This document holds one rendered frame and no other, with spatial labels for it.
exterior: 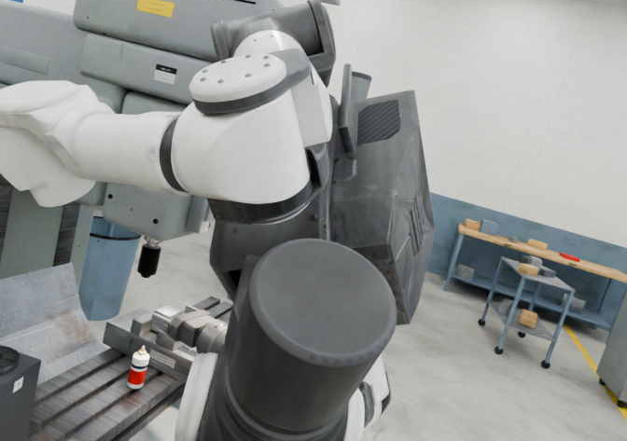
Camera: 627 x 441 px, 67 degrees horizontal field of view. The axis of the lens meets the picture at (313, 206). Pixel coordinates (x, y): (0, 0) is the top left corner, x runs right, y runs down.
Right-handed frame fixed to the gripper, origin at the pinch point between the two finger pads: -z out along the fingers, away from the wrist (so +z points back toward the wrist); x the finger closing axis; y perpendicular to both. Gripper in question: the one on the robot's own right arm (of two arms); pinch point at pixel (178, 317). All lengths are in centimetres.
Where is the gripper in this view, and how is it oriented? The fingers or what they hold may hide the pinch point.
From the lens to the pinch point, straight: 122.7
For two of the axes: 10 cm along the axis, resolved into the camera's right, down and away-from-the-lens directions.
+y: -2.5, 9.6, 1.5
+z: 8.2, 3.0, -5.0
